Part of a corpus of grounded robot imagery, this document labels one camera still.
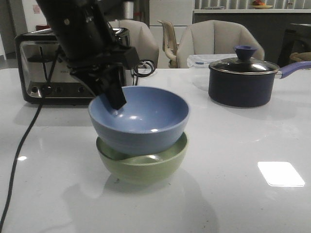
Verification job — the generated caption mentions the white cabinet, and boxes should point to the white cabinet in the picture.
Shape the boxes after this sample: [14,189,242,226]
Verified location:
[149,0,195,68]

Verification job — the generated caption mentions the black toaster power cord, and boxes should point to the black toaster power cord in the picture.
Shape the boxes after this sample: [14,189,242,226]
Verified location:
[131,59,156,85]

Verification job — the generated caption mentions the glass lid with blue knob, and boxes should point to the glass lid with blue knob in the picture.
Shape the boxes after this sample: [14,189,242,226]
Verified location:
[208,45,279,75]

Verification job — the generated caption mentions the dark blue saucepan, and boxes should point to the dark blue saucepan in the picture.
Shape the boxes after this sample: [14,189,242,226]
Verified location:
[208,61,311,107]

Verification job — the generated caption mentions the clear plastic storage container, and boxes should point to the clear plastic storage container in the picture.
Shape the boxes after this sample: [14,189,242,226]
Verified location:
[187,53,237,68]

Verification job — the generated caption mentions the beige armchair on left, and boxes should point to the beige armchair on left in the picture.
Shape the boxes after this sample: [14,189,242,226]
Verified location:
[109,19,159,68]

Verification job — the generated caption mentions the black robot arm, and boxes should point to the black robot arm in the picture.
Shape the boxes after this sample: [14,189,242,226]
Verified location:
[37,0,139,110]

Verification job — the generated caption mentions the beige armchair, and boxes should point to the beige armchair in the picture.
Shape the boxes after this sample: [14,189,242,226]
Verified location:
[176,20,265,68]
[109,19,159,68]

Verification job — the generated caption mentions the beige office chair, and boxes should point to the beige office chair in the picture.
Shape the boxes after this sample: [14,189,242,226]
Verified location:
[158,20,178,68]

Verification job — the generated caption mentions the green bowl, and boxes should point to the green bowl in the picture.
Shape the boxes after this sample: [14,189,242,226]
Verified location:
[96,133,188,185]

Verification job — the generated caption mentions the black and chrome four-slot toaster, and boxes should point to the black and chrome four-slot toaster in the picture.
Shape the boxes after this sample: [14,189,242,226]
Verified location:
[15,27,135,106]

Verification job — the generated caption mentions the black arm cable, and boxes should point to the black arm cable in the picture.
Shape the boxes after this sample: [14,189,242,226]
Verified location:
[0,46,61,233]

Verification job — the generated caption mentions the beige armchair on right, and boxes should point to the beige armchair on right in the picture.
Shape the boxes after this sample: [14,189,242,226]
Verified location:
[176,20,265,68]

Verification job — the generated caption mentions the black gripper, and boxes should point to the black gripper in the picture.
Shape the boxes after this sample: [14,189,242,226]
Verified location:
[60,46,139,110]

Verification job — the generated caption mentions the fruit bowl on counter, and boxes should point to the fruit bowl on counter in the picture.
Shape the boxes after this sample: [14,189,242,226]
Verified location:
[250,0,273,9]

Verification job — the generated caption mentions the blue bowl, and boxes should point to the blue bowl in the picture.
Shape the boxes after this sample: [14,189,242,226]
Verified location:
[88,86,190,156]

